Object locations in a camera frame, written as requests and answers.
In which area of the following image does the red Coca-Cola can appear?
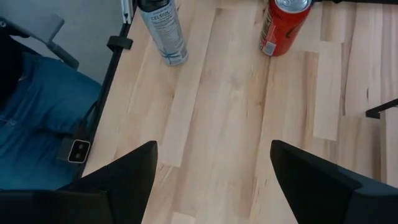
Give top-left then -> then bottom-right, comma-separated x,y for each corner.
259,0 -> 313,57

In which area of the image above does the grey chair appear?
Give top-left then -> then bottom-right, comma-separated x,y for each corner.
0,12 -> 80,70

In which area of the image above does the white Arctic Vibe Celsius can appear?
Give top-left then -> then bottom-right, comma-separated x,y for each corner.
136,0 -> 189,67

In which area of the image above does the small black table camera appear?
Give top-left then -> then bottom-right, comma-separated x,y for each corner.
57,136 -> 92,164

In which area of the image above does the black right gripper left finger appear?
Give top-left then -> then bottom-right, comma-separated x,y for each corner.
0,140 -> 158,224

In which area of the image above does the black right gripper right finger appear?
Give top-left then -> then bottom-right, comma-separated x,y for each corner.
270,139 -> 398,224

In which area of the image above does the black camera cable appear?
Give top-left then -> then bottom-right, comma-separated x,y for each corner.
79,99 -> 100,141

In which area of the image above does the silver aluminium rail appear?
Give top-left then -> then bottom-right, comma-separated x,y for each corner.
120,0 -> 134,24

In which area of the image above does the person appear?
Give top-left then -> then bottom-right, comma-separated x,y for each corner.
0,18 -> 103,191

